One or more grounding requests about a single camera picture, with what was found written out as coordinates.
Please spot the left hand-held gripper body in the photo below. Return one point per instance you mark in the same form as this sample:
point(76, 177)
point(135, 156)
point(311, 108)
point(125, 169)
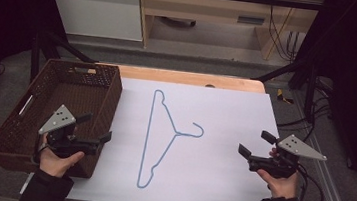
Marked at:
point(59, 119)

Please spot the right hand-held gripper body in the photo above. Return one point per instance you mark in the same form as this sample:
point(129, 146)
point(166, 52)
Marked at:
point(297, 147)

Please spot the brown woven basket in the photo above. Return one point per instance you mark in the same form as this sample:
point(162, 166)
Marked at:
point(66, 92)

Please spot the person's right hand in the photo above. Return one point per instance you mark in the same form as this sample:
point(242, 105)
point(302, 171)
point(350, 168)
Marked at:
point(281, 187)

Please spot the person's left hand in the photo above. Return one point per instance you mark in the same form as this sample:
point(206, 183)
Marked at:
point(55, 164)

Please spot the white table sheet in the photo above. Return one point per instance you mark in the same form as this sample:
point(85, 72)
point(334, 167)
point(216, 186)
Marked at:
point(219, 171)

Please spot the yellow and black tool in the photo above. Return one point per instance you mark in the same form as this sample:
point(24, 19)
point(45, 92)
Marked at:
point(281, 95)

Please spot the black metal stand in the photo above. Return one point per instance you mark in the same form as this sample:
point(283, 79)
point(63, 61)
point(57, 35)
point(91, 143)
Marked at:
point(35, 58)
point(310, 90)

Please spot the white cabinet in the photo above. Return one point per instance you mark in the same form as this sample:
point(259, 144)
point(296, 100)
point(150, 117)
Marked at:
point(99, 8)

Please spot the light wooden desk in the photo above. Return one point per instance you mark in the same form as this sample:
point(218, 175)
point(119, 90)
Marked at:
point(209, 8)

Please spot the aluminium rail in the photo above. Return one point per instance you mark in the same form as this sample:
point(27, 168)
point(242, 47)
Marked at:
point(331, 190)

